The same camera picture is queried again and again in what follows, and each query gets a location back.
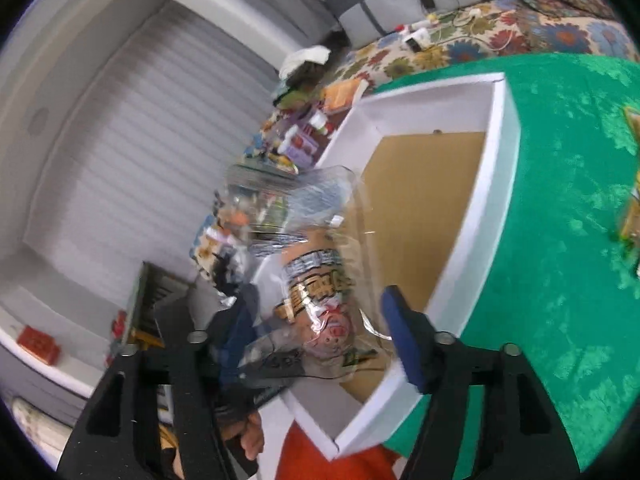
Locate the clear sausage snack bag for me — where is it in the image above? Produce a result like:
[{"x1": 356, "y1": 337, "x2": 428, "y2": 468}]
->
[{"x1": 226, "y1": 165, "x2": 394, "y2": 382}]

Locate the operator hand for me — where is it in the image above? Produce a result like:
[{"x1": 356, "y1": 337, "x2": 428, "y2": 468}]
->
[{"x1": 221, "y1": 412, "x2": 265, "y2": 460}]

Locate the red box on shelf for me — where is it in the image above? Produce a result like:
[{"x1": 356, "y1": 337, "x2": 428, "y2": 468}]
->
[{"x1": 16, "y1": 325, "x2": 61, "y2": 366}]

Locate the green bedspread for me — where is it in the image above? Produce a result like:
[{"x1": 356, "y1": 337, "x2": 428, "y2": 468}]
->
[{"x1": 390, "y1": 54, "x2": 639, "y2": 468}]

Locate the orange stool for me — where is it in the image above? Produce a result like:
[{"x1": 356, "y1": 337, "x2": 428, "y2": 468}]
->
[{"x1": 274, "y1": 421, "x2": 402, "y2": 480}]

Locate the green brown snack packet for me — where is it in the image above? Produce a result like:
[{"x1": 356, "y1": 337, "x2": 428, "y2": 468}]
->
[{"x1": 616, "y1": 174, "x2": 639, "y2": 278}]

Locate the white cardboard box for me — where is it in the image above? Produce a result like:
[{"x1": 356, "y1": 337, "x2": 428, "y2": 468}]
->
[{"x1": 282, "y1": 73, "x2": 521, "y2": 460}]

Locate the grey curtain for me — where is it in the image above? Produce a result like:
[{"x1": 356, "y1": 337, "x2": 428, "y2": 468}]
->
[{"x1": 26, "y1": 3, "x2": 277, "y2": 304}]

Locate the peanut snack bag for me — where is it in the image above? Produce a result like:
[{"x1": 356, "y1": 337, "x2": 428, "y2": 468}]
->
[{"x1": 624, "y1": 106, "x2": 640, "y2": 146}]

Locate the floral bedsheet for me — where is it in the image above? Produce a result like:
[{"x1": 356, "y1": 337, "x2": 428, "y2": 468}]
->
[{"x1": 329, "y1": 0, "x2": 639, "y2": 89}]

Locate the white cloth on pile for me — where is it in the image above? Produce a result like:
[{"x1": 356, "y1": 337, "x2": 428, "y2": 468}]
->
[{"x1": 279, "y1": 44, "x2": 331, "y2": 80}]

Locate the grey pillow far left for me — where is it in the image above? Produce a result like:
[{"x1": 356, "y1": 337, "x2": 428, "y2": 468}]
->
[{"x1": 326, "y1": 0, "x2": 424, "y2": 48}]

